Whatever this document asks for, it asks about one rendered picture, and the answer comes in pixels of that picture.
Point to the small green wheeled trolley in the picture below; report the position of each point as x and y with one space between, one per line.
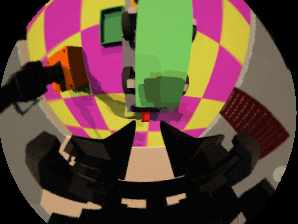
165 30

